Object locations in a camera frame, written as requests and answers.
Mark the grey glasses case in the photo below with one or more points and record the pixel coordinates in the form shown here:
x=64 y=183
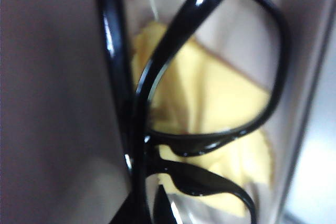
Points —
x=52 y=77

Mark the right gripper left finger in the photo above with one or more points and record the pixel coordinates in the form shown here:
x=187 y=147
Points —
x=127 y=213

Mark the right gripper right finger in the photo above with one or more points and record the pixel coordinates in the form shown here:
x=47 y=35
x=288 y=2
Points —
x=164 y=208

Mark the black framed glasses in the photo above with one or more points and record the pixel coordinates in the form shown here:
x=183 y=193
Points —
x=115 y=37

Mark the yellow lens cloth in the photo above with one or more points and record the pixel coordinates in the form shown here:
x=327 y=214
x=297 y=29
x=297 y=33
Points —
x=210 y=90

